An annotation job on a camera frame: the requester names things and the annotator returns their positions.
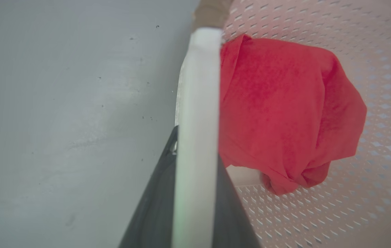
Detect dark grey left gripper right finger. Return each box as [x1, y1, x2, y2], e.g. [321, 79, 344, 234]
[212, 156, 262, 248]

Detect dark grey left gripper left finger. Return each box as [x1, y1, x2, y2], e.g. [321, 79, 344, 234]
[118, 125, 179, 248]

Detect white perforated laundry basket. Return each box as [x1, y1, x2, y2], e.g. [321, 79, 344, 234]
[171, 0, 391, 248]

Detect red cloth garment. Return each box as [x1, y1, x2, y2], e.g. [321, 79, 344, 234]
[218, 34, 368, 196]

